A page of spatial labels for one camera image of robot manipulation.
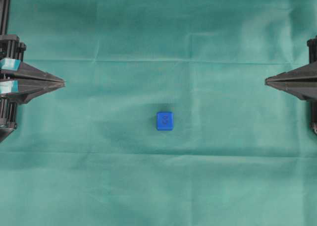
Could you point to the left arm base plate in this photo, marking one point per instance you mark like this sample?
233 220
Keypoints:
5 132

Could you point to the green table cloth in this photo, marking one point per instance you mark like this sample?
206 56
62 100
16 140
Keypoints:
241 153

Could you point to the blue block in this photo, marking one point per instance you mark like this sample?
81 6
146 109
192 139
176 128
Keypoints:
165 121

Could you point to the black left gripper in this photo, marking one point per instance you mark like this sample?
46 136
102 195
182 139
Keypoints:
13 92

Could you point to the black left frame rail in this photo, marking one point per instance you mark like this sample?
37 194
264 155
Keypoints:
4 15

